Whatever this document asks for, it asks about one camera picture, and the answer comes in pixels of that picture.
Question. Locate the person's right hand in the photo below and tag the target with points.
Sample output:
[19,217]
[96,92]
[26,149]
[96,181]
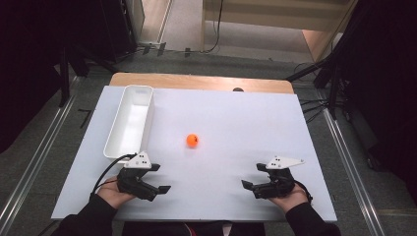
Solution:
[291,200]

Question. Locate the black metal stand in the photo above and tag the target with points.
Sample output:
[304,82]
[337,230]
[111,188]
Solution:
[65,82]

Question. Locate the black tripod stand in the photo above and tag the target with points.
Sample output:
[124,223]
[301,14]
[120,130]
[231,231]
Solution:
[333,88]

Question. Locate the wooden table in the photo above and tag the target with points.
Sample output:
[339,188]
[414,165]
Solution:
[196,82]

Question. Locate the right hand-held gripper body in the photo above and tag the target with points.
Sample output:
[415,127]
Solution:
[278,185]

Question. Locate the black cabinet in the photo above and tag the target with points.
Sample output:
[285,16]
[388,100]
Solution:
[118,29]

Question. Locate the white plastic bin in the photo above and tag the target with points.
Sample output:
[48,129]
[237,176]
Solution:
[131,124]

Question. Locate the white table board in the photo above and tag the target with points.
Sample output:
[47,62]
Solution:
[229,131]

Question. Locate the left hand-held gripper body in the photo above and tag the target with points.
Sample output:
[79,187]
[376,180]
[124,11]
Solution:
[134,183]

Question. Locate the metal floor rail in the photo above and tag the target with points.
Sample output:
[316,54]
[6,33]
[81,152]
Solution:
[39,154]
[350,167]

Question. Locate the orange ball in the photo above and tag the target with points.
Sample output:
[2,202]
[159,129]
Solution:
[192,140]

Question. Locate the person's left hand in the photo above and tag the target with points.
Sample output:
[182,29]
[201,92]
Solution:
[111,195]

